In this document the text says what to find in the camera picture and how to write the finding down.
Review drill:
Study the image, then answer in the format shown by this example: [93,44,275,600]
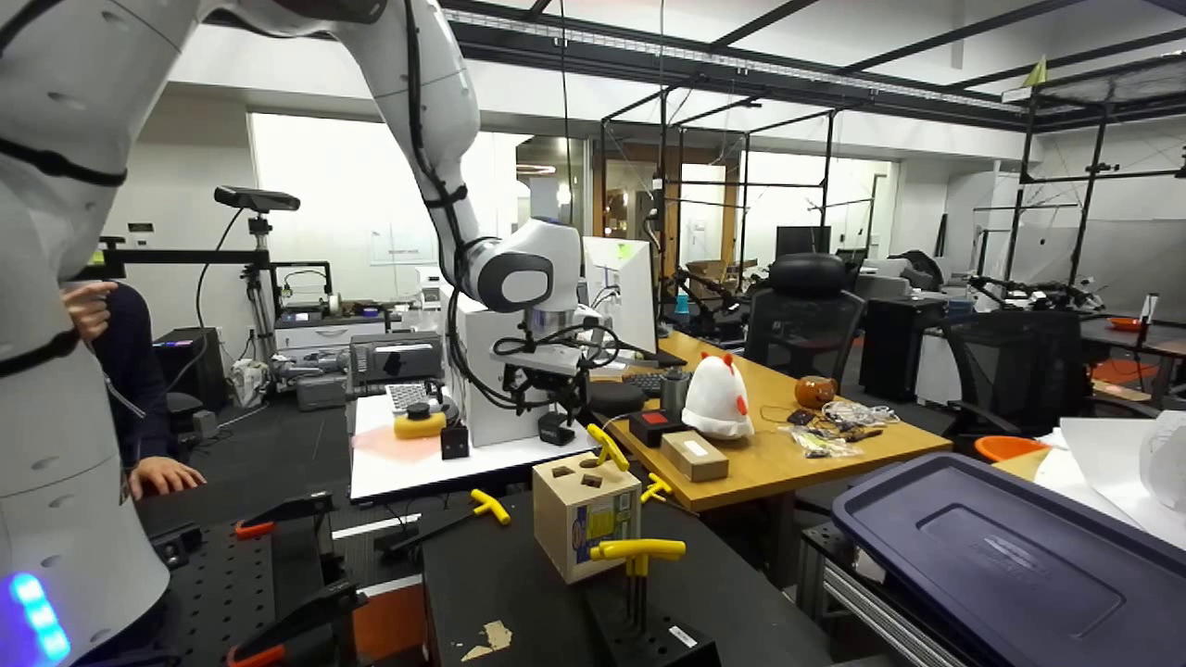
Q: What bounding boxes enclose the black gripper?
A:
[524,306,607,425]

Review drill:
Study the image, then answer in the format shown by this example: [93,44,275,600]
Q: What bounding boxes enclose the wooden shape sorter box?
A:
[529,452,644,587]

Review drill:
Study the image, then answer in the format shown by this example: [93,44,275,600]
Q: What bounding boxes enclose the person's left hand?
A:
[125,452,212,501]

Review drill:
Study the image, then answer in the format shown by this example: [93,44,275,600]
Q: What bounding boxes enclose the person's right hand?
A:
[61,277,123,348]

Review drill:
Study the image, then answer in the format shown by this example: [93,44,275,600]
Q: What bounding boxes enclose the black computer mouse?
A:
[533,411,584,449]

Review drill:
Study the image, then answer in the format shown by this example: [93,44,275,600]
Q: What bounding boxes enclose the black oval cushion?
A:
[585,379,664,420]

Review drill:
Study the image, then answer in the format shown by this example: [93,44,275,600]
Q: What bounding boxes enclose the black box red top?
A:
[628,409,687,452]

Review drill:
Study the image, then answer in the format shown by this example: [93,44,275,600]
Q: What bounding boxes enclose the dark cylinder speaker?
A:
[658,368,694,424]

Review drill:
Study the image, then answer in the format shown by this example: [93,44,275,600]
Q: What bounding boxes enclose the white cardboard box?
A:
[437,290,553,452]

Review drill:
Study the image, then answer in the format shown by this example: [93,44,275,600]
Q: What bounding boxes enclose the white computer monitor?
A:
[577,233,664,375]

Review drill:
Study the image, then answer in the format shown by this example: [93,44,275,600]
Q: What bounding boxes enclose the tan rectangular box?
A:
[659,428,734,485]

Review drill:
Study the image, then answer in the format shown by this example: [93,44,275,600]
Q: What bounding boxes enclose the small black block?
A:
[437,416,474,464]

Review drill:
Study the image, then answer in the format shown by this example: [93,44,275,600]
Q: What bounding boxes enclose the white helmet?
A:
[679,348,760,445]

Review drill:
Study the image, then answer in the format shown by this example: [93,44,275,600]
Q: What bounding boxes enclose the yellow tape roll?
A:
[391,411,454,445]

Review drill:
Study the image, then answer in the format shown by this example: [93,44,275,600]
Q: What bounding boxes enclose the grey electronics box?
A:
[346,330,448,393]

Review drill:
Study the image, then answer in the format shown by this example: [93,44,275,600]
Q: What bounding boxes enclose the wooden desk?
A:
[549,322,957,514]

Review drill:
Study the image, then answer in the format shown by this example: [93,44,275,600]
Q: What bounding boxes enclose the white flat board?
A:
[348,386,602,505]

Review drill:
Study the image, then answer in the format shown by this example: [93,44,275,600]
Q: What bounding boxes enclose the brown round ball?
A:
[795,369,842,416]

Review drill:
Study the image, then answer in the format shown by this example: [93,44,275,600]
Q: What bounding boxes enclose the black hex key holder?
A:
[577,572,727,667]

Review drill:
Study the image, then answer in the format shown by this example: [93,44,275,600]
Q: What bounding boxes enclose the beige tape scrap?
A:
[456,616,521,667]

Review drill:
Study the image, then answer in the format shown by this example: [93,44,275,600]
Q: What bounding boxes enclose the small grey box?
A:
[293,369,351,416]

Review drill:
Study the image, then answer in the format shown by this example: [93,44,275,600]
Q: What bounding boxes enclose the plastic bag with red bits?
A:
[785,395,900,464]

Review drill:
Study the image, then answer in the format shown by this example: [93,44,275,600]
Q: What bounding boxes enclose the orange block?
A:
[348,578,433,662]

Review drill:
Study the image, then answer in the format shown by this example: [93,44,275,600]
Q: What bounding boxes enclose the small black framed screen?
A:
[266,257,343,325]

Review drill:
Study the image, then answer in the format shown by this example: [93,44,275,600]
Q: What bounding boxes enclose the black clamp orange tip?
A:
[222,574,366,667]
[230,488,333,546]

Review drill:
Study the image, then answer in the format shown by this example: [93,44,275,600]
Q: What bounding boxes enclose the metal shelf cart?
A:
[795,514,967,667]

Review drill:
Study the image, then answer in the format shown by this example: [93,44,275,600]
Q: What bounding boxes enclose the black horizontal bar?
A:
[96,236,275,275]

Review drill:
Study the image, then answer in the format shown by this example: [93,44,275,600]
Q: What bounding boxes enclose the orange bowl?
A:
[970,428,1054,466]

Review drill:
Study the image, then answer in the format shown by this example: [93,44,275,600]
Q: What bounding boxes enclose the black mesh office chair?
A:
[943,299,1091,436]

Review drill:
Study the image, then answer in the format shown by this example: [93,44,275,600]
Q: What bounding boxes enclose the person in dark jacket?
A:
[89,280,180,466]

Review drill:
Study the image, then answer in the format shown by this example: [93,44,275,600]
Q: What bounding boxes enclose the dark blue bin lid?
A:
[826,449,1186,667]

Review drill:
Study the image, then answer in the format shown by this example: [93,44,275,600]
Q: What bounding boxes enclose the white paper sheets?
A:
[1030,409,1186,551]

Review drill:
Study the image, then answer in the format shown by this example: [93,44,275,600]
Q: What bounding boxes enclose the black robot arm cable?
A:
[401,0,623,420]

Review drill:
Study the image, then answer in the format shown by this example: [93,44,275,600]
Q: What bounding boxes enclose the black metal frame rig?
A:
[598,0,847,290]

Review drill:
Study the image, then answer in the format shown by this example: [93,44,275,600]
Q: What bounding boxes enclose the black camera on stand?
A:
[212,180,309,386]

